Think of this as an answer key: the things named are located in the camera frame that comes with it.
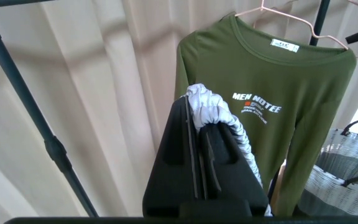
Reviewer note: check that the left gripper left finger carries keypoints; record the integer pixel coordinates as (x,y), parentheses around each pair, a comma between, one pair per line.
(169,180)

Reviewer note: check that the green printed t-shirt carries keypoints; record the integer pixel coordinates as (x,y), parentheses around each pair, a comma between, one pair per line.
(291,77)

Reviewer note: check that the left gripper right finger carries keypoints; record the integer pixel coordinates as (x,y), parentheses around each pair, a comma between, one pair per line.
(235,180)

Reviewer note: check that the black clothes rack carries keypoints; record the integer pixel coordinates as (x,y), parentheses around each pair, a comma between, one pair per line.
(53,146)

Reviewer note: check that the white laundry basket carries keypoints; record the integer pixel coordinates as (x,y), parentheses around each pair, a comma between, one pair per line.
(337,186)

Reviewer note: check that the pale grey shorts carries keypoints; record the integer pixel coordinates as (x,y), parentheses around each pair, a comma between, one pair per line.
(210,105)

